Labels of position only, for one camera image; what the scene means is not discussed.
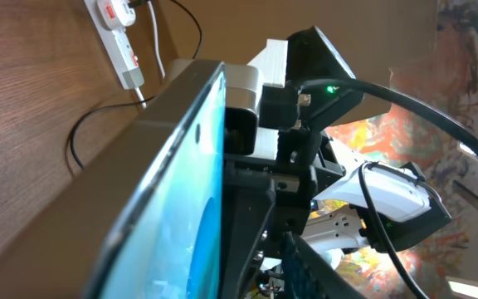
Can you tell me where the smartphone with teal screen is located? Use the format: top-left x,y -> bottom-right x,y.
0,60 -> 226,298

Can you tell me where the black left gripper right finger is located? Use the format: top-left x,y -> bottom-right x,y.
280,232 -> 365,299

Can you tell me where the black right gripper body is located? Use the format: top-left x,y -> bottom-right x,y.
224,27 -> 363,257

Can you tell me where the white power strip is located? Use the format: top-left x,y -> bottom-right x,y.
84,0 -> 144,90

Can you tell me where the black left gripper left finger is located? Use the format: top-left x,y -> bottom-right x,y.
218,161 -> 276,299

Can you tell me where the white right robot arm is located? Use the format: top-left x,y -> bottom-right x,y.
221,27 -> 451,271

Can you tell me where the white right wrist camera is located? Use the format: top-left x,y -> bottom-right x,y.
168,39 -> 290,161

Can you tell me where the white charger plug adapter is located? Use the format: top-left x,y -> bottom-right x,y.
96,0 -> 136,31

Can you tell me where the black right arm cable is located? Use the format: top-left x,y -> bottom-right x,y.
296,77 -> 478,299

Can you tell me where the black charging cable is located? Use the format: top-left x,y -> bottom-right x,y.
69,0 -> 203,170

